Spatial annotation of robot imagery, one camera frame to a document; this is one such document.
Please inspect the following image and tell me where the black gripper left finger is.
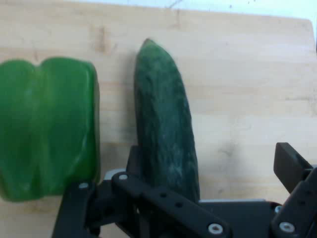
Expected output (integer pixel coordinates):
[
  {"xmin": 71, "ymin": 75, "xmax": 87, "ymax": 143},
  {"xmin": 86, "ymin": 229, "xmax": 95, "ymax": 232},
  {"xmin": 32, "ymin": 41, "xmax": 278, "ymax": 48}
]
[{"xmin": 52, "ymin": 145, "xmax": 232, "ymax": 238}]

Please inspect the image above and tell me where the wooden cutting board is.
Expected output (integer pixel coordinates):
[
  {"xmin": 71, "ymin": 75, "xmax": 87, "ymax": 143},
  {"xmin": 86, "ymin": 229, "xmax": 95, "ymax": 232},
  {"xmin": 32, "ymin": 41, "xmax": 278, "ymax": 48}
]
[{"xmin": 0, "ymin": 1, "xmax": 317, "ymax": 238}]

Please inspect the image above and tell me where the green bell pepper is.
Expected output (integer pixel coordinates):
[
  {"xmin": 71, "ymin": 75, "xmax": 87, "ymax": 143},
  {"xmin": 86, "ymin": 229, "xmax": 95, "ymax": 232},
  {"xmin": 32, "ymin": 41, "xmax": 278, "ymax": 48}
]
[{"xmin": 0, "ymin": 57, "xmax": 101, "ymax": 202}]

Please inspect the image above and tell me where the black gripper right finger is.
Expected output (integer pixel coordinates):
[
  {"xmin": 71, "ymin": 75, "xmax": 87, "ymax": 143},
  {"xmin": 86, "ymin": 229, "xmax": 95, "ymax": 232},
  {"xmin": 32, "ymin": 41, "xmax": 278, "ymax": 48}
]
[{"xmin": 270, "ymin": 142, "xmax": 317, "ymax": 238}]

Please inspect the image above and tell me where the dark green cucumber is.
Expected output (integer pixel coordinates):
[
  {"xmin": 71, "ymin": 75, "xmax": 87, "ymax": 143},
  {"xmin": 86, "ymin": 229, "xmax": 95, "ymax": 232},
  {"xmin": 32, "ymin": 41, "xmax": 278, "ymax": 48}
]
[{"xmin": 133, "ymin": 38, "xmax": 201, "ymax": 203}]

